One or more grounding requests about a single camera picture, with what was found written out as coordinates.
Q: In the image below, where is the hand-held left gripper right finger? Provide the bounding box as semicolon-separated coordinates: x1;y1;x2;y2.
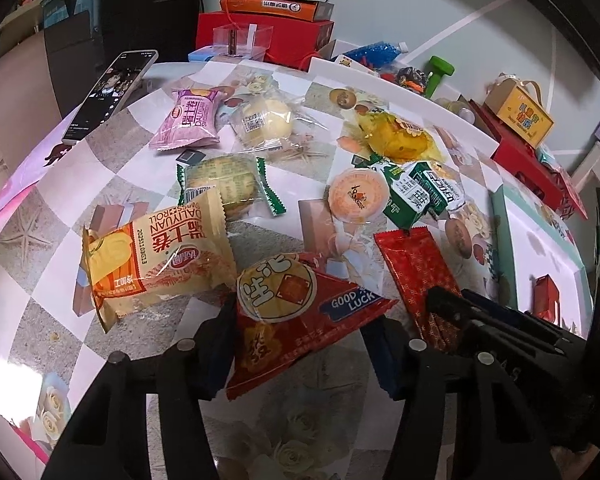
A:
362;317;563;480

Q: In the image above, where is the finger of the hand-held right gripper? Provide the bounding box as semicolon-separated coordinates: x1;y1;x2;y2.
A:
425;286;483;356
461;288;537;327

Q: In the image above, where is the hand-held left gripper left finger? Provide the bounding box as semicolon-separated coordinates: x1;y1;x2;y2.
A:
45;295;238;480

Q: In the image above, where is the red patterned snack packet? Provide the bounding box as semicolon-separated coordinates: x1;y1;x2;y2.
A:
374;227;463;351

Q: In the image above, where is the small red snack packet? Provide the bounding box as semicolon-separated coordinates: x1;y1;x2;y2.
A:
532;275;561;321

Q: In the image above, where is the red triangular snack packet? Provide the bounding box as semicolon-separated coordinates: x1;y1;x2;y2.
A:
225;252;398;401

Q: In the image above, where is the white tray with teal rim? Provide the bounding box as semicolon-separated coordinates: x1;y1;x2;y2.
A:
490;185;596;333

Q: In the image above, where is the green white snack packet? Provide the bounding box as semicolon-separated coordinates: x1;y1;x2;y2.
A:
370;160;431;231

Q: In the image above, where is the yellow swiss roll packet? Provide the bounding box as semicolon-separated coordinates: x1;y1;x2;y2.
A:
81;187;238;333

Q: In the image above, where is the green white bold-print packet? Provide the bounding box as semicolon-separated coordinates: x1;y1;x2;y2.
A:
412;161;467;218

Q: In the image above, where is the orange round jelly cup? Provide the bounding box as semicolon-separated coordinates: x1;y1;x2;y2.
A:
327;167;388;224

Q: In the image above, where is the green-wrapped round cake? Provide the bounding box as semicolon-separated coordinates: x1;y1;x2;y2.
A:
176;156;287;221

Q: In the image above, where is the yellow clear snack packet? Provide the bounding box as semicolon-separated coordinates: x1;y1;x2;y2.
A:
352;110;446;163

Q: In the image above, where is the red gift box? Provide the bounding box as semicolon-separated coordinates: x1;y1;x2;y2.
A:
467;100;588;218

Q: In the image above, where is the clear plastic bottle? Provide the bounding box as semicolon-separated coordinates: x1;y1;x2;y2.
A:
440;97;476;123

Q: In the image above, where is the checkered printed tablecloth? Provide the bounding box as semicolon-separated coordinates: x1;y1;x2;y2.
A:
0;60;600;480

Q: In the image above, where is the pink snack packet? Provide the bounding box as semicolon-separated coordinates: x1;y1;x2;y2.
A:
149;87;223;152

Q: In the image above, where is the clear-wrapped pale bun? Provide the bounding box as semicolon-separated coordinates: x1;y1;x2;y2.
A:
227;95;321;153

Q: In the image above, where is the green dumbbell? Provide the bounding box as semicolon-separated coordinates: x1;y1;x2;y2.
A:
422;55;456;100

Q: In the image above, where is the bag of colourful toys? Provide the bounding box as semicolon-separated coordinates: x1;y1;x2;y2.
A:
380;65;431;93

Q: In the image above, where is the blue plastic bottle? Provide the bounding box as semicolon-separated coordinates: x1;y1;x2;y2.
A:
347;41;411;68

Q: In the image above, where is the white cardboard box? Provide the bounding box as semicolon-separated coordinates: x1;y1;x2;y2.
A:
307;40;501;151

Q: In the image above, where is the smartphone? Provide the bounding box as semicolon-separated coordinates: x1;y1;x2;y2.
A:
61;50;159;146

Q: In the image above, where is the clear plastic box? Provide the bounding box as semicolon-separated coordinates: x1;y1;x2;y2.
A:
211;24;273;61

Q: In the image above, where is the large red box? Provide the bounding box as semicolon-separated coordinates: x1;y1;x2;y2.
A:
196;10;335;68

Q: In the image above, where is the long orange box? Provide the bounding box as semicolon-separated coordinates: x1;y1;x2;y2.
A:
219;0;335;23

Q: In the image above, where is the black cabinet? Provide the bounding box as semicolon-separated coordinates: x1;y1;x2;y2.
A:
0;0;206;131

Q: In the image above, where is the yellow gift box with handle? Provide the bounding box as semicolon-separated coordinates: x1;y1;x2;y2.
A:
484;74;556;148

